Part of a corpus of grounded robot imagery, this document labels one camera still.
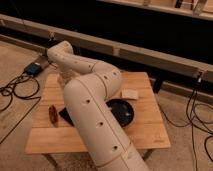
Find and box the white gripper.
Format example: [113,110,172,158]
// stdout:
[58,66,77,88]

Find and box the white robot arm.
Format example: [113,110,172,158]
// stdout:
[47,41,149,171]

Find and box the dark ceramic bowl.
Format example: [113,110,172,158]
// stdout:
[106,99,134,127]

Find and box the black smartphone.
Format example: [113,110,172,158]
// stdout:
[59,108,73,126]

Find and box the red brown small object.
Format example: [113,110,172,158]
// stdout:
[48,105,58,126]

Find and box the wooden table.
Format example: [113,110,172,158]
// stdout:
[25,72,170,154]

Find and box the beige rectangular block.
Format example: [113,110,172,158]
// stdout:
[121,89,139,100]

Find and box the black floor cable left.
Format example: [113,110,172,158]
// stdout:
[0,73,42,144]

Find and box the black floor cables right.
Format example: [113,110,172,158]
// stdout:
[159,78,213,171]

